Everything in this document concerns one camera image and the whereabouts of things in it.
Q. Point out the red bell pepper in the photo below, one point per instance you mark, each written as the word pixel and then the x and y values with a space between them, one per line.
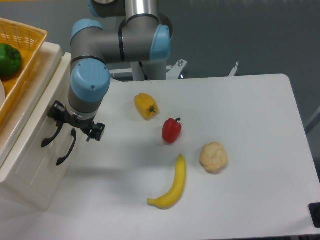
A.
pixel 171 130

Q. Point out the yellow banana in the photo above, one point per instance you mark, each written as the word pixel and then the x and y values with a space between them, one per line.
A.
pixel 170 198

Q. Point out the white drawer cabinet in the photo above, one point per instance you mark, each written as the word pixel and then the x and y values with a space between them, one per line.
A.
pixel 29 173

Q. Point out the green bell pepper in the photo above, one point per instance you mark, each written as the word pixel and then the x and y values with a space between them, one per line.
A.
pixel 10 60

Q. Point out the cream cauliflower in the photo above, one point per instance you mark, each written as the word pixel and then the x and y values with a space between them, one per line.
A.
pixel 213 157

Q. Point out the black corner device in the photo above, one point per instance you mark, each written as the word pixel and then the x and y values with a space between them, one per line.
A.
pixel 314 209

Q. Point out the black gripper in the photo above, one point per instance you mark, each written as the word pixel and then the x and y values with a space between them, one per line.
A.
pixel 58 113

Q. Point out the yellow bell pepper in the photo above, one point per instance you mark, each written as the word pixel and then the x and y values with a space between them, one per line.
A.
pixel 146 105

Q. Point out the yellow woven basket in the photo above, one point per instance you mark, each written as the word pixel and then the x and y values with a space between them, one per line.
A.
pixel 19 48

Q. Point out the white plate in basket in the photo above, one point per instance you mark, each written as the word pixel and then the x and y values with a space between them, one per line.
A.
pixel 2 94

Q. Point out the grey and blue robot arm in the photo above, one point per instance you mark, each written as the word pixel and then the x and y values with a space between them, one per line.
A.
pixel 90 77

